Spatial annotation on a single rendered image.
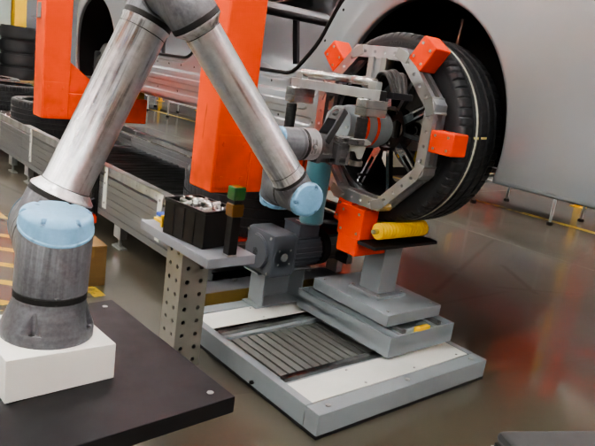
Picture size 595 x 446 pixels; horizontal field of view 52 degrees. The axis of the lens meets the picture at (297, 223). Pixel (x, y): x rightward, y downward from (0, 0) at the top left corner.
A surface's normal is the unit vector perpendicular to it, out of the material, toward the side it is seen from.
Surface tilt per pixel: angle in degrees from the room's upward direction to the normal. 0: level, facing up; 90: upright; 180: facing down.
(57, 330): 69
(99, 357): 90
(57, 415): 0
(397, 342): 90
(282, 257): 90
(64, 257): 89
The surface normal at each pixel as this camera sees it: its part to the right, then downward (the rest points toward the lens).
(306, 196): 0.51, 0.32
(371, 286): -0.77, 0.05
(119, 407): 0.14, -0.96
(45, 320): 0.35, -0.11
